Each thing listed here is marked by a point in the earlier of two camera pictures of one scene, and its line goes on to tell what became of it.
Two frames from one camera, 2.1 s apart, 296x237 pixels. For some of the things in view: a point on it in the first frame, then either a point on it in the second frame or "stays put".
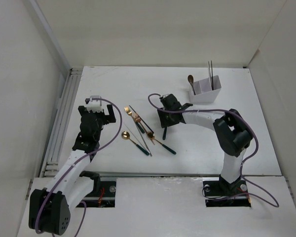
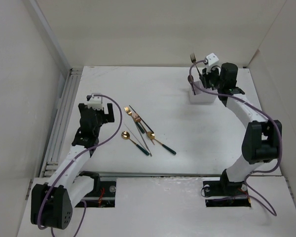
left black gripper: (107, 119) stays put
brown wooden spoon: (191, 80) stays put
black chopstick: (141, 118) stays put
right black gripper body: (166, 119) -> (211, 79)
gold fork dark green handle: (164, 135) -> (193, 59)
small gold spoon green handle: (152, 136) stays put
